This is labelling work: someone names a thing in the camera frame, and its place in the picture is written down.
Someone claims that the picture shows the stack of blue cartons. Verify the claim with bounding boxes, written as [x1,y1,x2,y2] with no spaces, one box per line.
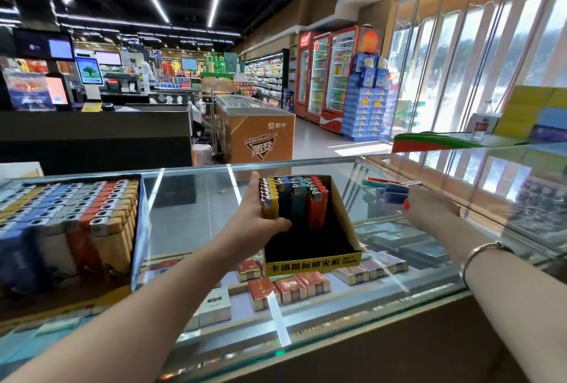
[341,52,397,140]

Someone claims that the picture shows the red drink fridge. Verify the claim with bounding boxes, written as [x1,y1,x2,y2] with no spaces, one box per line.
[305,33,331,123]
[321,26,360,134]
[295,31,313,118]

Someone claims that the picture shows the yellow signboard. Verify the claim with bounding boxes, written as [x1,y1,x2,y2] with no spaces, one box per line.
[496,86,567,142]

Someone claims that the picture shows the row of plain coloured lighters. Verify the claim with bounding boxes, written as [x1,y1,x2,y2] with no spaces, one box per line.
[261,176,329,233]

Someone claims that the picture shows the orange round sign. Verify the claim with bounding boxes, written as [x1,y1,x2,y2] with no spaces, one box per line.
[357,28,382,53]

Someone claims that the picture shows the person's right hand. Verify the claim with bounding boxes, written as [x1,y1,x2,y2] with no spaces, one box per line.
[403,185,462,233]

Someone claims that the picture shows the person's left forearm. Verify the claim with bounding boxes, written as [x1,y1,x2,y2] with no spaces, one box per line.
[4,250,245,383]

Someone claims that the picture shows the open refrigerated chiller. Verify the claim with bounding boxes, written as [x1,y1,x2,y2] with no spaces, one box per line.
[243,50,291,107]

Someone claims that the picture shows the row of grey white lighters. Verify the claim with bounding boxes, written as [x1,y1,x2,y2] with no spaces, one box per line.
[31,182,99,277]

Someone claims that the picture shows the person's right forearm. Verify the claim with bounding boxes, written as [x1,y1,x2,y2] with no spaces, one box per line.
[438,219,567,383]

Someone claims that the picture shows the black checkout counter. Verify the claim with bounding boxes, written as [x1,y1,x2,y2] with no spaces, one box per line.
[0,108,193,176]

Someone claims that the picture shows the row of cigarette packs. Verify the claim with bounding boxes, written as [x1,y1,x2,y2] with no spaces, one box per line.
[146,250,413,330]

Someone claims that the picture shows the small checkout screen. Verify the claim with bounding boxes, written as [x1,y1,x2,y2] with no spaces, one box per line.
[75,56,105,85]

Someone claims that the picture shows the glass display case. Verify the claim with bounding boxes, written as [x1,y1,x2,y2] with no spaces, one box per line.
[0,150,567,383]

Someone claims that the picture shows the blue yellow lighter display box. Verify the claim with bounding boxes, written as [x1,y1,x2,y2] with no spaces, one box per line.
[0,175,150,300]

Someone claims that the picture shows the silver bracelet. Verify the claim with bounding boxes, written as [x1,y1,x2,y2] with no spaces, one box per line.
[459,241,515,289]

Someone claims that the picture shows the row of red brown lighters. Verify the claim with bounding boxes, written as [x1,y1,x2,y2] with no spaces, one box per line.
[64,180,116,273]

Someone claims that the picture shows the red green container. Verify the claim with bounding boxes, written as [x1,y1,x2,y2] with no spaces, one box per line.
[392,132,484,153]

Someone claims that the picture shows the black yellow display box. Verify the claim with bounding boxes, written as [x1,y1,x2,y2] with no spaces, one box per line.
[259,175,364,277]

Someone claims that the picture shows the glass entrance doors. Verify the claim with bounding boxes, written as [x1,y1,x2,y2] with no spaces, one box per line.
[387,0,567,220]

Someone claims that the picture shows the row of yellow lighters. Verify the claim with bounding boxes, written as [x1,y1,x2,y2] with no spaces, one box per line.
[0,185,45,229]

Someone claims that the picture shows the brown cardboard carton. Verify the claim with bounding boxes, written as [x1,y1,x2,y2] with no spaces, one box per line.
[214,95,296,164]

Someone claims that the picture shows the row of tan lighters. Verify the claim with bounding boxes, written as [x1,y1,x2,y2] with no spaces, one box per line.
[89,179,141,273]

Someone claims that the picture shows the black checkout monitor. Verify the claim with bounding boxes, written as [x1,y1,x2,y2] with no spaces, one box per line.
[13,28,76,62]

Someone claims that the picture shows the pile of blue yellow lighters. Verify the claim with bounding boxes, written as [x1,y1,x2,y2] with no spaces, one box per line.
[363,176,422,206]

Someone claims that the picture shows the person's left hand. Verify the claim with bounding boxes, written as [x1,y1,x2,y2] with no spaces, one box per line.
[213,172,292,264]

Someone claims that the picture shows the row of blue lighters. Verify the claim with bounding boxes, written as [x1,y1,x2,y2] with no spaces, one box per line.
[0,183,76,295]

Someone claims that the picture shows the blue poster screen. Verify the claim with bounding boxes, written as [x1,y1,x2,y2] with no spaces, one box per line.
[2,71,56,112]

